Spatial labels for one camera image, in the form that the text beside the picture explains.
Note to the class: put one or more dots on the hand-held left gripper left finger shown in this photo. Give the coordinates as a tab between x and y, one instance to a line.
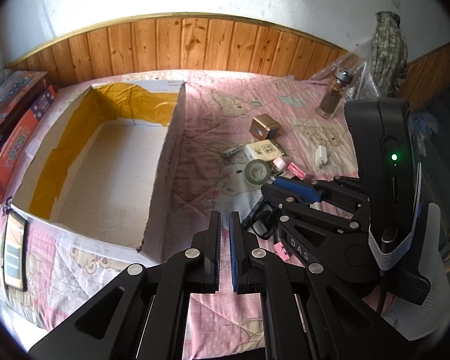
213	262

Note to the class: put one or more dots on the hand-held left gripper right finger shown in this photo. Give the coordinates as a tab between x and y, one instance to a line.
233	262

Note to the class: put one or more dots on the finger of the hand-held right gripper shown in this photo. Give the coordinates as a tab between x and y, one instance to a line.
296	189
315	240

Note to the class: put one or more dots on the red staple box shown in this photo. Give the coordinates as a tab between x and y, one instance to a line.
296	170

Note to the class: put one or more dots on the pink stapler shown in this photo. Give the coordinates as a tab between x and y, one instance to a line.
281	164

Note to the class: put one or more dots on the black glasses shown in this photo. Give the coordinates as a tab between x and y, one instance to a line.
260	219

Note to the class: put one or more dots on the cream tissue pack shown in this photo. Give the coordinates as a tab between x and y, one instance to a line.
264	150

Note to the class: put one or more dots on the white cardboard box yellow lining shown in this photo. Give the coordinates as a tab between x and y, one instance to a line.
108	172

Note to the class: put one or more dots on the person's right hand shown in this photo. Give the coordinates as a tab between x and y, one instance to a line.
437	288

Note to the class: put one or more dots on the white charger plug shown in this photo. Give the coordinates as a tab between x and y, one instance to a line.
320	155

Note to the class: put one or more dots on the green tape roll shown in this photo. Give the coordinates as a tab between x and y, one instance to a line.
252	172

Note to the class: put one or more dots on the gold cube box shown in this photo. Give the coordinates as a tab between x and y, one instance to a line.
264	125

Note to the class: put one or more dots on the small white stick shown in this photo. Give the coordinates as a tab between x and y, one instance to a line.
232	152

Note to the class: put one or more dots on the glass bottle metal cap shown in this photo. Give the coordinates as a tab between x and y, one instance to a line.
332	97

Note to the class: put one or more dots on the pink printed blanket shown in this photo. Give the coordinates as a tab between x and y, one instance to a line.
210	120

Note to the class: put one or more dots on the clear bubble wrap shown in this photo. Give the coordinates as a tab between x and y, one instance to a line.
360	71

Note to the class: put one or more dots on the camouflage cloth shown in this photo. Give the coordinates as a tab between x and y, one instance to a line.
390	56

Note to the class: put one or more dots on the black smartphone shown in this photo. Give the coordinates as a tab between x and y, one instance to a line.
15	251

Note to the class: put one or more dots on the red toy box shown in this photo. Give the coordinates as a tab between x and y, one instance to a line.
18	146

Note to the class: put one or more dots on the blue robot toy box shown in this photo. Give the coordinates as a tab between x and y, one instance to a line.
7	97

